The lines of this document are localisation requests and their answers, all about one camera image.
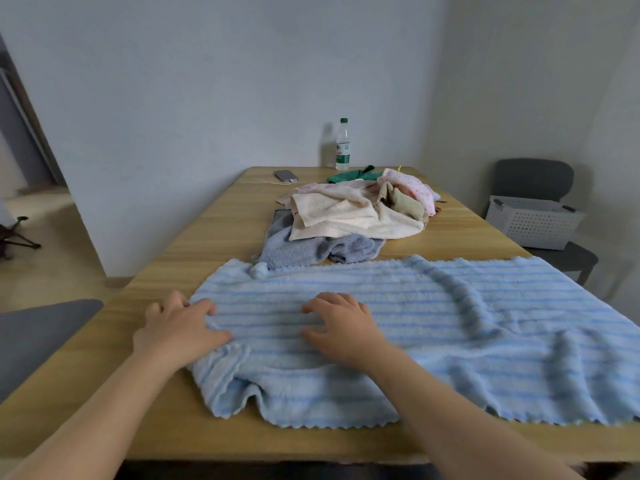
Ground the person's left hand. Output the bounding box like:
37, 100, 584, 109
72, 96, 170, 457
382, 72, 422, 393
132, 290, 235, 373

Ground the person's right hand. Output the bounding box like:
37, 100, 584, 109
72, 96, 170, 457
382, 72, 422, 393
301, 292, 401, 376

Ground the grey-blue towel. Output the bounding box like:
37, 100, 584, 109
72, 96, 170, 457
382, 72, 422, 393
252, 209, 387, 269

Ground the light blue striped towel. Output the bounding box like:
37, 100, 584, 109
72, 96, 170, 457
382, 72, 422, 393
187, 253, 640, 429

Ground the cream white towel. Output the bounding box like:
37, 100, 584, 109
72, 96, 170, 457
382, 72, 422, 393
289, 182, 426, 241

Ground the tan brown towel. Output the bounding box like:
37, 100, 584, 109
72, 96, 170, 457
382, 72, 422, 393
377, 180, 426, 221

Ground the green cloth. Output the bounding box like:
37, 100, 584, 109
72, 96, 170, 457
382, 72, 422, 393
327, 165, 376, 184

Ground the pink dotted cloth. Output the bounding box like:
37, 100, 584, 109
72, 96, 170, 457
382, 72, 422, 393
377, 168, 437, 218

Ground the white plastic basket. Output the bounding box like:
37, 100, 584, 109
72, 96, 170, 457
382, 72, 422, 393
485, 195, 587, 251

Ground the person's right forearm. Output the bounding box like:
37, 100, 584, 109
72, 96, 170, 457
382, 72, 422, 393
367, 344, 586, 480

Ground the person's left forearm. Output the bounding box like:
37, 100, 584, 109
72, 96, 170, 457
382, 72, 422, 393
0, 349, 177, 480

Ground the wooden table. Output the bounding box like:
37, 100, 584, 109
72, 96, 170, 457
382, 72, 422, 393
0, 166, 640, 465

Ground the grey chair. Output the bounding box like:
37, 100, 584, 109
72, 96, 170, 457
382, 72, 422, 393
0, 298, 105, 403
482, 158, 599, 288

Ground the clear green-label water bottle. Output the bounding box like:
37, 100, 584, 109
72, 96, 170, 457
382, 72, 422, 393
335, 117, 352, 171

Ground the black tripod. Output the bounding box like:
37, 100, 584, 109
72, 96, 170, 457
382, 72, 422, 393
0, 216, 43, 261

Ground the dark door frame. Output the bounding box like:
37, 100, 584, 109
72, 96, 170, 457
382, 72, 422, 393
0, 32, 69, 188

